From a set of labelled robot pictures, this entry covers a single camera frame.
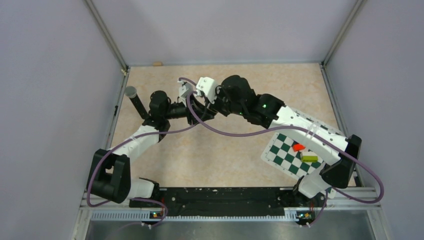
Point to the red block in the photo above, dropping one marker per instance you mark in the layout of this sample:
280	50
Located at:
298	147

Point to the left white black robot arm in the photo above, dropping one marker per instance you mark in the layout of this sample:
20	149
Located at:
110	173

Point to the small wooden piece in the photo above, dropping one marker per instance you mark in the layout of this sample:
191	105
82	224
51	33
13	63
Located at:
157	64

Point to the black microphone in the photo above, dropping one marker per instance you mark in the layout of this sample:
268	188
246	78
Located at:
131	93

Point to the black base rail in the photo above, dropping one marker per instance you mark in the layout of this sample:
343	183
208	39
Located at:
233	201

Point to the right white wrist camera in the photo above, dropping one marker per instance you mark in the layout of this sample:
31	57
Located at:
206	87

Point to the green white block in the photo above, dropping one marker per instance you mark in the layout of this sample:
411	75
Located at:
308	157

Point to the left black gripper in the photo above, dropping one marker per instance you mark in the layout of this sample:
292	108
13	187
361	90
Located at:
202	113

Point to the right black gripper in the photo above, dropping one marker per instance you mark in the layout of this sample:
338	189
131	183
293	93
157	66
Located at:
215	106

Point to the green white chessboard mat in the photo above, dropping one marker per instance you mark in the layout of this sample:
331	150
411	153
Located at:
280	154

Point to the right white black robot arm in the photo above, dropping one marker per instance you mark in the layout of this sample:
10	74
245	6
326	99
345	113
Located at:
235	96

